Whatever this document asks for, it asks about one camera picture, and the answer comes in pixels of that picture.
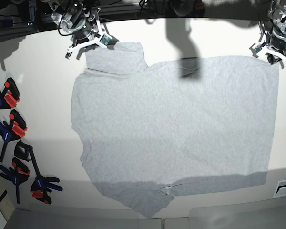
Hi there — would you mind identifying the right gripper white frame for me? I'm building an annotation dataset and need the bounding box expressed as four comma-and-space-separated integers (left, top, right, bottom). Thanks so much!
65, 23, 119, 59

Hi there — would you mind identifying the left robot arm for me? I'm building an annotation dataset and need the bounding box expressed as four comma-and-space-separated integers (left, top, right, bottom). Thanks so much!
250, 0, 286, 65

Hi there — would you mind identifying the blue red clamp bottom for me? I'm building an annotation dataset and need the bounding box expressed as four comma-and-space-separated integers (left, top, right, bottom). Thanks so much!
30, 176, 63, 205

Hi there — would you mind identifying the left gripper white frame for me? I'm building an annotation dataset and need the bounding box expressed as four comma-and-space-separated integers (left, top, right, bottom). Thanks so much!
249, 35, 286, 68

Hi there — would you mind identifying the blue red clamp lower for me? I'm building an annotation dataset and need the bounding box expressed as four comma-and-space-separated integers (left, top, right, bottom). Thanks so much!
0, 157, 30, 204

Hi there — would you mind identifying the grey T-shirt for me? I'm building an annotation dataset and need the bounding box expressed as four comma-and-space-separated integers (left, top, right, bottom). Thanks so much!
71, 43, 279, 218

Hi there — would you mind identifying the black bar clamp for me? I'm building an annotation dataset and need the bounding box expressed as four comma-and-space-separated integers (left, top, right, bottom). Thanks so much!
14, 140, 41, 177

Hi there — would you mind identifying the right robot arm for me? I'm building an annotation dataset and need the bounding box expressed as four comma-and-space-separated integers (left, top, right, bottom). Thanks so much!
48, 0, 118, 59

